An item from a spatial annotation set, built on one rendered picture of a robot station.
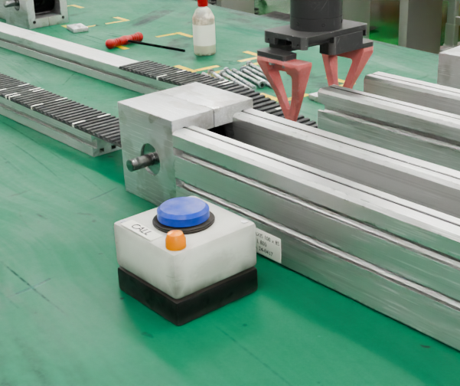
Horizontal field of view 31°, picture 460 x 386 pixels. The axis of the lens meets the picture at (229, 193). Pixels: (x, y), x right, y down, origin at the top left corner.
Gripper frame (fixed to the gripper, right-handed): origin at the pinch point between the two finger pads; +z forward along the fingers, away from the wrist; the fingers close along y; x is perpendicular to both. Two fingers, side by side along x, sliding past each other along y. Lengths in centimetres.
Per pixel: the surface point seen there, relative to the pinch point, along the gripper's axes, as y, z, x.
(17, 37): -1, 2, 70
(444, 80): 13.0, -2.0, -8.1
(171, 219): -33.7, -2.4, -17.8
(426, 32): 149, 28, 95
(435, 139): -3.9, -1.6, -19.3
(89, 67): -0.9, 3.4, 47.6
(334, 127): -4.9, -0.3, -7.4
